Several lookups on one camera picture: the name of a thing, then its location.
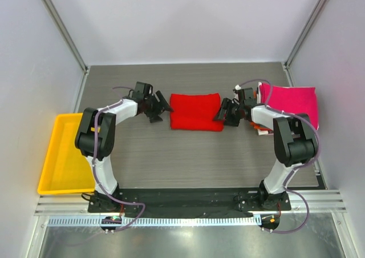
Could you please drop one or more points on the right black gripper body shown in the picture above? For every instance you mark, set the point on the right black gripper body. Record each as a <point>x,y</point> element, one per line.
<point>229,112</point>

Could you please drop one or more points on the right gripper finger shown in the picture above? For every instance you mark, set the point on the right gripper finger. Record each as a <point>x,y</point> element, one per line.
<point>223,110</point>
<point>231,120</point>

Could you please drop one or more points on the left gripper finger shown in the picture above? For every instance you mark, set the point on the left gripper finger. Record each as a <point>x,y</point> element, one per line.
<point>154,116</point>
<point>163,102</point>

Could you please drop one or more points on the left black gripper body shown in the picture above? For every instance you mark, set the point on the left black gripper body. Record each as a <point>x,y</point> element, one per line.
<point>152,104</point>

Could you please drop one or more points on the red t shirt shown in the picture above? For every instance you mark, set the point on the red t shirt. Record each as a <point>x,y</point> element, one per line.
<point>195,112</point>

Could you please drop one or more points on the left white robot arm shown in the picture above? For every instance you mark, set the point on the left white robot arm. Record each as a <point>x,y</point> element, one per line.
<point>95,139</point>

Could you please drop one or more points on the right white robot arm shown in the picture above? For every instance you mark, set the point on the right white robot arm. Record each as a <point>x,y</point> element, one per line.
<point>295,144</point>

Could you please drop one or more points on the folded orange t shirt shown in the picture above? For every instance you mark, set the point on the folded orange t shirt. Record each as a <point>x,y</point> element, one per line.
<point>259,127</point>

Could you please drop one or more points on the folded white t shirt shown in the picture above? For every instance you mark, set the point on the folded white t shirt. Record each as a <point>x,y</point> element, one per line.
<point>259,93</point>

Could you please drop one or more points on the folded pink t shirt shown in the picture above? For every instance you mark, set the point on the folded pink t shirt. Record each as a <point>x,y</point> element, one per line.
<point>296,100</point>

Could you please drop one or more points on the yellow plastic bin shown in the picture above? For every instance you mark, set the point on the yellow plastic bin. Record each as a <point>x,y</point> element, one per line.
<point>65,169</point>

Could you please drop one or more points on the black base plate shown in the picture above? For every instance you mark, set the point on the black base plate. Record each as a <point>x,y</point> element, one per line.
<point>188,202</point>

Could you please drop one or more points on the slotted white cable duct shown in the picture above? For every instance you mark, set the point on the slotted white cable duct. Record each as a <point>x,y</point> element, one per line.
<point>112,221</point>

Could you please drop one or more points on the right aluminium frame post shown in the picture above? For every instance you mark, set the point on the right aluminium frame post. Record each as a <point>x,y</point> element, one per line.
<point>314,15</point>

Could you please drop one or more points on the aluminium frame post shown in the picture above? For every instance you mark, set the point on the aluminium frame post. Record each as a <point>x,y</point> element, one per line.
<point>52,11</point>
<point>314,15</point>

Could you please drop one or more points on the left aluminium frame post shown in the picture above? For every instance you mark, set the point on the left aluminium frame post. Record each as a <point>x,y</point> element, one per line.
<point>52,11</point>

